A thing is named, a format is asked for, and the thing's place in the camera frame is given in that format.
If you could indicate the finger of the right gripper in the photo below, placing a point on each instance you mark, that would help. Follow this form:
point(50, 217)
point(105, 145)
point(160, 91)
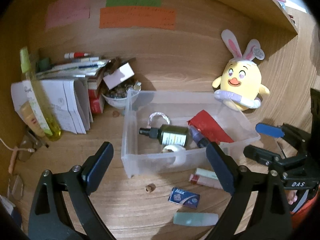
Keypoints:
point(269, 130)
point(263, 156)

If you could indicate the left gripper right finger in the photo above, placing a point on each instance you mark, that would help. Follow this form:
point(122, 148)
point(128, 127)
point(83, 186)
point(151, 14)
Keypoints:
point(270, 218)

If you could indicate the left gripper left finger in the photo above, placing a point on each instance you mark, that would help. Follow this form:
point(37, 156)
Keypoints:
point(49, 217)

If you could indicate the red envelope pouch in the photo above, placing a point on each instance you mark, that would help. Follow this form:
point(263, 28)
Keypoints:
point(209, 128)

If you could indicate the purple black spray bottle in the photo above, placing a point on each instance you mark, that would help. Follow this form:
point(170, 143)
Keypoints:
point(200, 140)

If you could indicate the teal white tube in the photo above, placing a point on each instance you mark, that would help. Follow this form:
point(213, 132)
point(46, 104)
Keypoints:
point(195, 219)

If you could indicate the pink white tube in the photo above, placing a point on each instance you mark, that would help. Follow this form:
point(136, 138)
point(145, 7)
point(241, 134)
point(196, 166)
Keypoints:
point(204, 181)

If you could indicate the blue Max blade box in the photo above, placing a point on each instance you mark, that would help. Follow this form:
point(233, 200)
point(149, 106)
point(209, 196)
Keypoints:
point(184, 198)

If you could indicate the dark green dropper bottle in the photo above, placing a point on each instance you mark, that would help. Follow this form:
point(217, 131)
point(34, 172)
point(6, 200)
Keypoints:
point(167, 134)

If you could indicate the blue white card box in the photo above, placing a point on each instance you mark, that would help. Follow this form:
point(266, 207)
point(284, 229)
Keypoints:
point(8, 205)

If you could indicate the eyeglasses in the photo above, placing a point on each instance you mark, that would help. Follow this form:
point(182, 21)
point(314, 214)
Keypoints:
point(15, 187)

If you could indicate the yellow chick plush toy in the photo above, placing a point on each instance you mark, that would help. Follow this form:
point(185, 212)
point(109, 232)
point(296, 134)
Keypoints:
point(240, 84)

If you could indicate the yellow green spray bottle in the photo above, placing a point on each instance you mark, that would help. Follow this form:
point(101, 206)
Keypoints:
point(37, 98)

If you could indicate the clear plastic storage bin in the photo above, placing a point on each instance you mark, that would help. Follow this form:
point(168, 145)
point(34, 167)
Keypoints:
point(142, 155)

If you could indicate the beige cosmetic tube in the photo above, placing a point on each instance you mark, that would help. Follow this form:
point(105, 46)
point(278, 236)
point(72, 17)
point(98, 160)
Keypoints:
point(29, 118)

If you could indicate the small wooden cork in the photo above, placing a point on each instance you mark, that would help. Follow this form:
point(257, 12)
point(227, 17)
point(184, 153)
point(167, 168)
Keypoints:
point(150, 188)

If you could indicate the white folded paper booklets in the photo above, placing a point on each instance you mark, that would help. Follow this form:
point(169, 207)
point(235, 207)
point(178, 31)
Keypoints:
point(69, 102)

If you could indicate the white bowl of trinkets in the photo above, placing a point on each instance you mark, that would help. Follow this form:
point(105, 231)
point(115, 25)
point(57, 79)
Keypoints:
point(117, 96)

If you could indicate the small white cardboard box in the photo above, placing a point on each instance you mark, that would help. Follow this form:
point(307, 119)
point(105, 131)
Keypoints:
point(123, 73)

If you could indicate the stack of books and papers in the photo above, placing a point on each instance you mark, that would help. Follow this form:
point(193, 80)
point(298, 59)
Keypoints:
point(90, 69)

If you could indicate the red white marker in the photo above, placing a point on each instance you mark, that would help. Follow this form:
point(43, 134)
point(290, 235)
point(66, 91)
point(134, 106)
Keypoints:
point(76, 55)

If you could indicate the orange sticky note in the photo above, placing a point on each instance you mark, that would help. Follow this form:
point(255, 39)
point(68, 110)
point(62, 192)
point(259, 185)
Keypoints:
point(137, 16)

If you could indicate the green sticky note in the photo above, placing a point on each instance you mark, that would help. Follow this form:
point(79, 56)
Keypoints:
point(144, 3)

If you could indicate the pink sticky note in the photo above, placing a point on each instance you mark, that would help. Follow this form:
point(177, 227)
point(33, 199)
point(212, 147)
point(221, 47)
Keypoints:
point(65, 12)

